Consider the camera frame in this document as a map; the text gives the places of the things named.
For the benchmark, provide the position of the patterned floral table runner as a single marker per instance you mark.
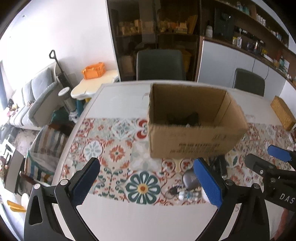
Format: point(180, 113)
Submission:
point(128, 172)

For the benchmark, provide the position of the dark green chair left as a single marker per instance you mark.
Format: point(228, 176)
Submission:
point(160, 64)

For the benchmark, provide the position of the dark glass display cabinet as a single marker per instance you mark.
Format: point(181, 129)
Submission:
point(142, 25)

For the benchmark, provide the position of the cream flower-shaped kids table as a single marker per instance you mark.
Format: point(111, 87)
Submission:
point(87, 88)

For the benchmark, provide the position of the striped fabric basket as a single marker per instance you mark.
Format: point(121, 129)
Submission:
point(44, 154)

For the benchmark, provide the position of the grey sofa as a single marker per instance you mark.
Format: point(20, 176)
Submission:
point(36, 101)

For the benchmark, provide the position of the woven wicker tissue box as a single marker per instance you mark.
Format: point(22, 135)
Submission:
point(283, 113)

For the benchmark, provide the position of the black charger in box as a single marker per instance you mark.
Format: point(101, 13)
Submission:
point(187, 121)

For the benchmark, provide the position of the black key fob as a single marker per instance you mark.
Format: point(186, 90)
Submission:
point(173, 191)

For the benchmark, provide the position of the white ceramic jar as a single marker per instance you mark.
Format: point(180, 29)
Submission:
point(209, 31)

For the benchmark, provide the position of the white sideboard cabinet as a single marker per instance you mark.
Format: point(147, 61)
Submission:
point(219, 63)

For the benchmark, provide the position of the white cylindrical air purifier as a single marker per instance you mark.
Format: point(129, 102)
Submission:
point(69, 103)

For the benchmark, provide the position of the pink deer night light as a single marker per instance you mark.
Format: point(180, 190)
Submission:
point(204, 195)

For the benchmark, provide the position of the orange plastic crate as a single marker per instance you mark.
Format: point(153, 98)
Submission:
point(94, 71)

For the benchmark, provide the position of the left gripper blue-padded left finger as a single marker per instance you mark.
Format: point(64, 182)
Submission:
point(41, 222)

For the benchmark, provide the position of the dark green chair right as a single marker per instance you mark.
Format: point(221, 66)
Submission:
point(249, 82)

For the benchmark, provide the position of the black upright vacuum cleaner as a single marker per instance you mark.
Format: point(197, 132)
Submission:
point(60, 75)

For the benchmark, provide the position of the brown cardboard box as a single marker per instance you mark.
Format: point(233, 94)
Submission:
point(223, 123)

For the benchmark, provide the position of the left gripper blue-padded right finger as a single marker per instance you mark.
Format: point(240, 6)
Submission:
point(252, 221)

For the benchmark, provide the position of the small clear plastic bottle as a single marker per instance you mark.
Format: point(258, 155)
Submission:
point(188, 196)

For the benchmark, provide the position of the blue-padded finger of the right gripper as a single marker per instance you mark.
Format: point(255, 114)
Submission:
point(286, 156)
point(260, 166)

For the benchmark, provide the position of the dark green chair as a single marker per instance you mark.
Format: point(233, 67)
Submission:
point(249, 82)
point(160, 64)

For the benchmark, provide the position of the glass kettle on shelf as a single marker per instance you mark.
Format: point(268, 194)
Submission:
point(254, 47)

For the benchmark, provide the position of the black power adapter with cable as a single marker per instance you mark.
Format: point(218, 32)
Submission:
point(219, 165)

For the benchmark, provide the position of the grey Sika rounded case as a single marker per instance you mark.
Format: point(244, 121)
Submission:
point(190, 180)

